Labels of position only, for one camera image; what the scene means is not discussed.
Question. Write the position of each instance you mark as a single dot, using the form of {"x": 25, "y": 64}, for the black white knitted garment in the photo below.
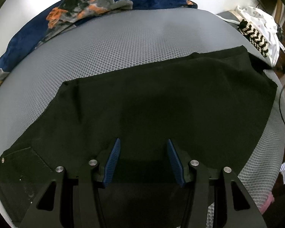
{"x": 254, "y": 37}

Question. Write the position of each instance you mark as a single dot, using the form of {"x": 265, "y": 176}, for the grey mesh mattress cover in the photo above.
{"x": 220, "y": 197}

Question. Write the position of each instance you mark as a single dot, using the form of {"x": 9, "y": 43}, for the navy floral blanket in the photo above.
{"x": 65, "y": 15}

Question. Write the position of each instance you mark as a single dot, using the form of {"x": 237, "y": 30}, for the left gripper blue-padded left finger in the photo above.
{"x": 107, "y": 161}

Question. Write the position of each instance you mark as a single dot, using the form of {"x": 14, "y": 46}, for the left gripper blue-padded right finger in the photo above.
{"x": 179, "y": 160}

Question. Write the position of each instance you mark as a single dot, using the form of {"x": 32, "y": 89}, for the white dotted cloth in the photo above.
{"x": 267, "y": 27}

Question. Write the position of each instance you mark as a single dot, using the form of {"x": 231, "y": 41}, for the black pants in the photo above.
{"x": 212, "y": 106}

